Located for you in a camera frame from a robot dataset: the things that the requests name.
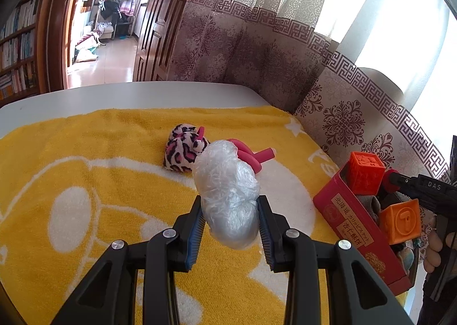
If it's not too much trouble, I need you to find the wooden bookshelf with books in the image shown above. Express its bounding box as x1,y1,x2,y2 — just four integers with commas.
0,0,48,101

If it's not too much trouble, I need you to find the pink leopard plush toy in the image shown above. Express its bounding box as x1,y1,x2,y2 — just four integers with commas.
163,124,211,173

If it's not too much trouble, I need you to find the person's right hand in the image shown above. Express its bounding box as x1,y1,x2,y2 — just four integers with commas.
424,217,446,274

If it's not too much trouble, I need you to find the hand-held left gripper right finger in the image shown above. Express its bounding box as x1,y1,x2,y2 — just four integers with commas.
256,194,415,325

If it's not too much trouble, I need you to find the white floor bag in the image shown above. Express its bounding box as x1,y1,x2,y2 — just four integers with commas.
73,45,99,63

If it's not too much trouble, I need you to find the grey knit sock bundle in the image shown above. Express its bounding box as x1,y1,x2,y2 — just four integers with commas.
357,194,384,226

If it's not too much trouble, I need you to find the clear plastic wrap ball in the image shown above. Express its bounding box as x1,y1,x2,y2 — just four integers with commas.
194,139,261,250

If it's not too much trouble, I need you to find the multicolour sock ball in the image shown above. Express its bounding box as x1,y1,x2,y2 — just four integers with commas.
396,243,417,276

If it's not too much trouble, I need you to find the dark clothes pile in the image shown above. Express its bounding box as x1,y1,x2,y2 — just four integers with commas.
102,0,124,21

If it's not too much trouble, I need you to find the patterned purple beige curtain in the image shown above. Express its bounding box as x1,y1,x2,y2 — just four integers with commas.
168,0,457,186

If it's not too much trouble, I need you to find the person's right forearm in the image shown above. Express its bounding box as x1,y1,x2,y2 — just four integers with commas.
421,273,457,325

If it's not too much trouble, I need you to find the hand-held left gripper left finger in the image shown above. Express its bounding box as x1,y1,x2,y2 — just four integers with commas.
50,196,207,325

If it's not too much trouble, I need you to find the orange embossed toy cube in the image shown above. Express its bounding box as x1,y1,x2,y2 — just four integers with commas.
348,151,386,194
379,198,422,245

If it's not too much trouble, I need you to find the red cardboard box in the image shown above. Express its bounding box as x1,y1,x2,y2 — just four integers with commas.
313,161,422,296

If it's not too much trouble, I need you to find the brown wooden panel door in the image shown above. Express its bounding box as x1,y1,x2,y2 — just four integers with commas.
134,0,208,83

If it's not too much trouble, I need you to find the yellow and white blanket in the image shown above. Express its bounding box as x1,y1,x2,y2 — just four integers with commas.
0,105,408,325

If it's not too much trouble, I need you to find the brown wooden door frame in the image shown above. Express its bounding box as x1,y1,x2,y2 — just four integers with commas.
46,0,94,91

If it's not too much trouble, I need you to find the pink foam hair curler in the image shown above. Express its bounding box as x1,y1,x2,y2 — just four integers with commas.
227,138,277,173

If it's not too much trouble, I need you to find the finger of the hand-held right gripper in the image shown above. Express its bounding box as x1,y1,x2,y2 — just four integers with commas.
387,171,422,200

